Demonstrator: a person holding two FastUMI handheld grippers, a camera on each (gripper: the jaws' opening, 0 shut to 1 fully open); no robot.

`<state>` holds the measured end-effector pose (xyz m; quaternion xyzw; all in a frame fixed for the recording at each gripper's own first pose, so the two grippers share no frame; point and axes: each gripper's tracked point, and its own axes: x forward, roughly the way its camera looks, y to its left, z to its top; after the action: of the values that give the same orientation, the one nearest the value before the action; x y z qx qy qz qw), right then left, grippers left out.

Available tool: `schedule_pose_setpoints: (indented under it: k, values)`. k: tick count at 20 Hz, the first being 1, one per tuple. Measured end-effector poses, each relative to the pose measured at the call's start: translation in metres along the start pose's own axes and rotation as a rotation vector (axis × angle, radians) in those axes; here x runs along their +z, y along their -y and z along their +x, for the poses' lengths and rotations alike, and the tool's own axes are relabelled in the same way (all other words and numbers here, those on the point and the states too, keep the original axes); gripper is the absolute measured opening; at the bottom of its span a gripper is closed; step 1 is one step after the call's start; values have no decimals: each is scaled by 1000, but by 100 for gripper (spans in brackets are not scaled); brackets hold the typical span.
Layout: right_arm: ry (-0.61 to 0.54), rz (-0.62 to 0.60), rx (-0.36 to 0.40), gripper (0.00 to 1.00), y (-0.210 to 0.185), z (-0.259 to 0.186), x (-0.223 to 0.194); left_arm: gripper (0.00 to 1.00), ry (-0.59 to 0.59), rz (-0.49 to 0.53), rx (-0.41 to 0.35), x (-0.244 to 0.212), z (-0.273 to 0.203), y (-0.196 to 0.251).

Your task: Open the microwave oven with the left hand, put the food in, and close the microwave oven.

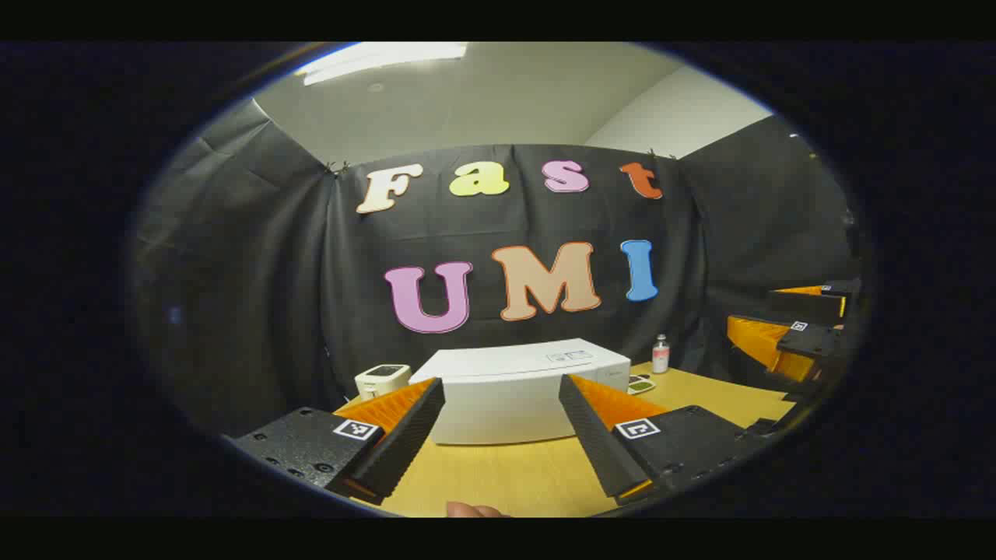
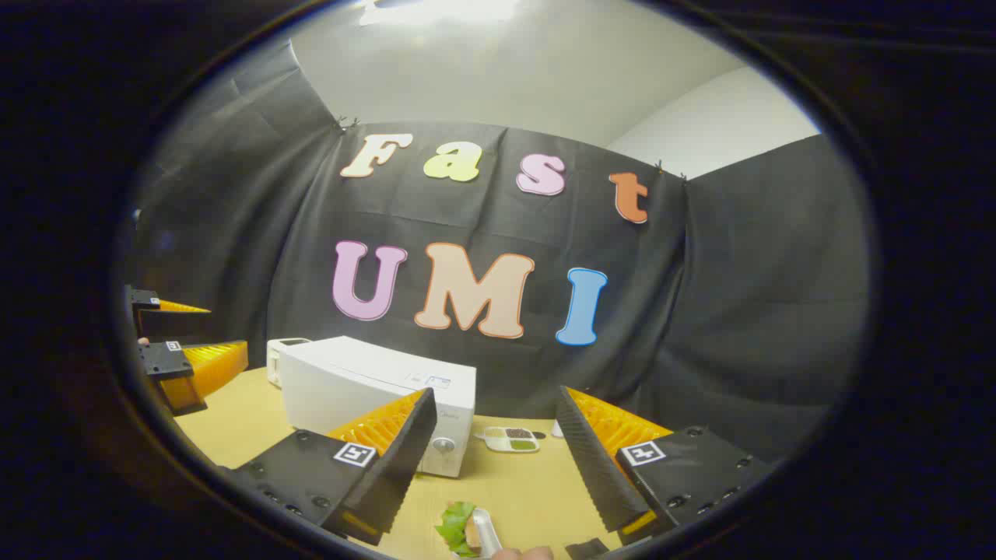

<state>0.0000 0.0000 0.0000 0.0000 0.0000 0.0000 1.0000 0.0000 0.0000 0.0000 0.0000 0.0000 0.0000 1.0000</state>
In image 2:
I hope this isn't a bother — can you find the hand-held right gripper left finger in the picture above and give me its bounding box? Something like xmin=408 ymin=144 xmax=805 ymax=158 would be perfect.
xmin=226 ymin=387 xmax=438 ymax=547

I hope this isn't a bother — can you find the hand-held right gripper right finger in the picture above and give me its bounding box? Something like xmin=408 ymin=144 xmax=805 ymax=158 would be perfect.
xmin=555 ymin=385 xmax=775 ymax=545

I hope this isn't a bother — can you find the sandwich with green lettuce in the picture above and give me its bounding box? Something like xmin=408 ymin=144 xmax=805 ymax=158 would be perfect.
xmin=434 ymin=502 xmax=482 ymax=558

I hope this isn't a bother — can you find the white microwave oven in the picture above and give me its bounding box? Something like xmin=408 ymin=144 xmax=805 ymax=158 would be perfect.
xmin=279 ymin=336 xmax=477 ymax=479

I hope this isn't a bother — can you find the white divided dish with grains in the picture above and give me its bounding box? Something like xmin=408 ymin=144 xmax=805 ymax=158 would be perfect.
xmin=475 ymin=426 xmax=541 ymax=453

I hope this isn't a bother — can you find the small white appliance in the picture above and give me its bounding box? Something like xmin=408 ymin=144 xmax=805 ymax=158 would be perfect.
xmin=266 ymin=338 xmax=312 ymax=387

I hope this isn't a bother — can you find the white rectangular plastic tray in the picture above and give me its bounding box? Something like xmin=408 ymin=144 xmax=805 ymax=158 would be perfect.
xmin=447 ymin=507 xmax=503 ymax=560

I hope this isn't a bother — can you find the black backdrop cloth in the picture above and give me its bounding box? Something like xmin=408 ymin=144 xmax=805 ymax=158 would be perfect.
xmin=124 ymin=39 xmax=871 ymax=466

